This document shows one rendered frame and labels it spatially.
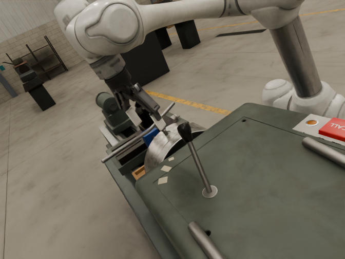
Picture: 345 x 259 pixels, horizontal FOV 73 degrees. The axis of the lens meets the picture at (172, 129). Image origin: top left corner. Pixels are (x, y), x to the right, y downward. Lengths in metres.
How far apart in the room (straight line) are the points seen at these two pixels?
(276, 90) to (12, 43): 13.97
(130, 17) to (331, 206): 0.50
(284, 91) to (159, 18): 0.83
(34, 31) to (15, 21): 0.88
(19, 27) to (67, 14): 14.09
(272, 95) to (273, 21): 0.48
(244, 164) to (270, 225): 0.17
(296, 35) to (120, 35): 0.66
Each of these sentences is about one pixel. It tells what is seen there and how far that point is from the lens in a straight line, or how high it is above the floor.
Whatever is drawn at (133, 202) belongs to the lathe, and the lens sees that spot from 1.76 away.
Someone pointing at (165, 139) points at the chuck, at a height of 1.23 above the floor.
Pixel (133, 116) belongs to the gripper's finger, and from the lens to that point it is 0.84.
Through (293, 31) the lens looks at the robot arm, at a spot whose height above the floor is 1.39.
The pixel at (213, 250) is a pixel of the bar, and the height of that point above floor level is 1.28.
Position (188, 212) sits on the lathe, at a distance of 0.55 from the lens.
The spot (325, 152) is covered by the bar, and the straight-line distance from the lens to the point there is 0.58.
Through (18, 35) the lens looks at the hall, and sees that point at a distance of 14.66.
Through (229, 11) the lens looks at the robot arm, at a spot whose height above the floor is 1.51.
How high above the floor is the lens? 1.66
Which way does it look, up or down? 29 degrees down
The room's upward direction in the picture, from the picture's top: 25 degrees counter-clockwise
